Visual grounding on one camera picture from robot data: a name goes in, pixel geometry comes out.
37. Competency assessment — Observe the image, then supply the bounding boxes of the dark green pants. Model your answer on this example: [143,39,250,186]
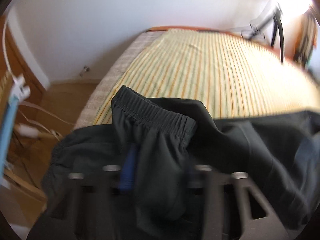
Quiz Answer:
[28,86,319,239]

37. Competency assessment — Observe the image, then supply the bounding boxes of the light blue chair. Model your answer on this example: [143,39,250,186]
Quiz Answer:
[0,96,19,179]

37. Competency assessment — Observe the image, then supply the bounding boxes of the yellow striped bed sheet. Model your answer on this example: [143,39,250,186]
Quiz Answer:
[94,29,319,124]

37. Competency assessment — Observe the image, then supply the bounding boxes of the white clip desk lamp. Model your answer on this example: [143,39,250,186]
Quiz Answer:
[1,16,31,103]

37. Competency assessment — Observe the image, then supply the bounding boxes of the black mini tripod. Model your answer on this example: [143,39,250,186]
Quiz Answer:
[240,0,285,64]

